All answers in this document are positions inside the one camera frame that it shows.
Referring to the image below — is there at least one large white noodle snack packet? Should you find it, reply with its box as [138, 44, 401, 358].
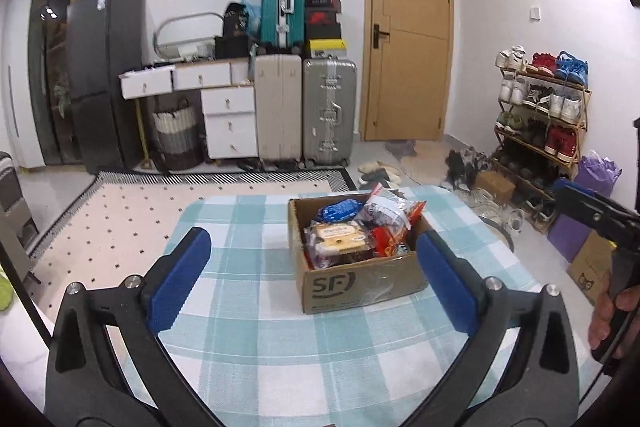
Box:
[356, 187, 426, 238]

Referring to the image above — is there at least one woven laundry basket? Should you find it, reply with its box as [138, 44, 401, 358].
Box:
[151, 99, 203, 170]

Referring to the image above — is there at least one brown cardboard box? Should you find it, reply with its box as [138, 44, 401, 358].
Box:
[287, 193, 435, 314]

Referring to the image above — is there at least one wooden handled broom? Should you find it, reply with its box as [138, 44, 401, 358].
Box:
[135, 99, 156, 170]

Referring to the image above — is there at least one purple paper bag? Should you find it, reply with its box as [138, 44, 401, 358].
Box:
[547, 151, 623, 263]

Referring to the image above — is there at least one black bag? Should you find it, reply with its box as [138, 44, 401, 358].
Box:
[222, 3, 251, 38]

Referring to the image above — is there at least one beige fluffy rug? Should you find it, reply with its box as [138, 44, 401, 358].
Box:
[400, 142, 461, 180]

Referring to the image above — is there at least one beige suitcase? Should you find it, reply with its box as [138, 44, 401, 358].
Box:
[255, 53, 304, 165]

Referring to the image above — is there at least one white wardrobe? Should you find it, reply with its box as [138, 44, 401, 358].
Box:
[0, 0, 46, 170]

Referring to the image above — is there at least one black shoebox with red logo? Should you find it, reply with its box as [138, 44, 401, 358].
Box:
[306, 9, 342, 26]

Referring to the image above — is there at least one grey sofa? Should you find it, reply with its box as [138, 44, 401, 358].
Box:
[0, 151, 41, 285]

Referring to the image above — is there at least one dark glass wardrobe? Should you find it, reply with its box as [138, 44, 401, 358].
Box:
[27, 0, 116, 165]

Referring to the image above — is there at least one shoe rack with shoes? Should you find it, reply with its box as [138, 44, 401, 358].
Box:
[495, 46, 590, 218]

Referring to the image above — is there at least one plain black shoebox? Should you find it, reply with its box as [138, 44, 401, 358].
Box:
[306, 23, 343, 42]

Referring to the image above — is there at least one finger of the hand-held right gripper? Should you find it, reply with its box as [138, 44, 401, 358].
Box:
[556, 201, 640, 254]
[554, 179, 640, 229]

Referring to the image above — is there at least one wooden door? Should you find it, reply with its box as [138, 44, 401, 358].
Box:
[363, 0, 455, 142]

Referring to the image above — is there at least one beige biscuit packet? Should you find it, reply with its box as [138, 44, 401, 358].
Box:
[304, 221, 374, 270]

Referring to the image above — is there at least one brown paper bag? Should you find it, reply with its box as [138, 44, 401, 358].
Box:
[567, 229, 621, 308]

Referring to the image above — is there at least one black fridge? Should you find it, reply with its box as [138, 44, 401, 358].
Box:
[66, 0, 146, 172]

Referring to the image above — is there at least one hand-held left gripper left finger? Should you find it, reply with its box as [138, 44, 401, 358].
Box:
[44, 227, 223, 427]

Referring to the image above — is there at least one blue plastic bag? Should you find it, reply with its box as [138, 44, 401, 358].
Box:
[242, 0, 262, 38]

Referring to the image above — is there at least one grey doormat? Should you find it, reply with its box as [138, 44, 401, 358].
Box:
[384, 141, 418, 158]

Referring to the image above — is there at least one blue snack packet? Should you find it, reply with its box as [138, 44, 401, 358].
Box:
[319, 201, 362, 224]

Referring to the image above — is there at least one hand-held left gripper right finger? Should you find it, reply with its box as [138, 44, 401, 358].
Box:
[400, 231, 582, 427]

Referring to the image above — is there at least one white desk with drawers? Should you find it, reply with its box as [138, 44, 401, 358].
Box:
[119, 58, 258, 160]

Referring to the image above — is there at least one silver suitcase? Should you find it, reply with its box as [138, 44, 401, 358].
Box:
[301, 57, 358, 166]

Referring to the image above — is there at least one small cardboard box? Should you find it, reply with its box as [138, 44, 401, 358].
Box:
[474, 170, 517, 204]

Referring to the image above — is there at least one wooden shoe rack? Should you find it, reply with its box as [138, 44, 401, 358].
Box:
[492, 62, 592, 220]

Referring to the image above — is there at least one chrome tube frame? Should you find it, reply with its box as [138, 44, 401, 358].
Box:
[154, 12, 224, 60]

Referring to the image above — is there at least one yellow black shoebox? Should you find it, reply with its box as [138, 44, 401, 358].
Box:
[307, 38, 348, 59]

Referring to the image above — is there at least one black box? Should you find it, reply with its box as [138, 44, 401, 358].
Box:
[215, 36, 258, 59]

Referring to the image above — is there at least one teal suitcase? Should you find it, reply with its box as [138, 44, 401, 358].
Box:
[260, 0, 307, 50]

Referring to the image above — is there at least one person's right hand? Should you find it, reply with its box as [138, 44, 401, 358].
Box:
[588, 272, 640, 350]

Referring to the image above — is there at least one red cone snack packet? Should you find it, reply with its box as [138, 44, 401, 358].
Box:
[372, 227, 413, 258]

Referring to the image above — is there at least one scattered heap of shoes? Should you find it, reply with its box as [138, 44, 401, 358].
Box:
[442, 147, 526, 233]

